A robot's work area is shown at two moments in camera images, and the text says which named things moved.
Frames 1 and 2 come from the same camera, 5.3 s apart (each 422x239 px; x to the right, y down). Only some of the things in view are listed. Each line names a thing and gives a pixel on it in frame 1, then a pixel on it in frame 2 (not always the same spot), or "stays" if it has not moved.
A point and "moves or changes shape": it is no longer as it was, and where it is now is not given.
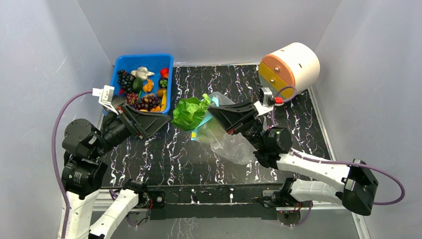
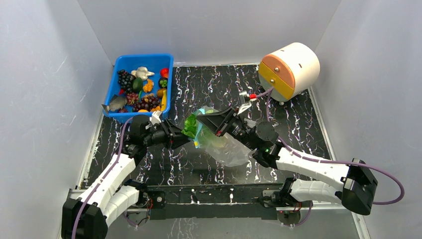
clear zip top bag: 232,147 moves or changes shape
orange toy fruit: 148,87 stays
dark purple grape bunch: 148,102 stays
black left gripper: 144,123 to 173,140
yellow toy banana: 163,101 stays
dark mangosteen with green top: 162,82 stays
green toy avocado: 137,83 stays
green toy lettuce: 188,112 moves or changes shape
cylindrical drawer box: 297,65 stays
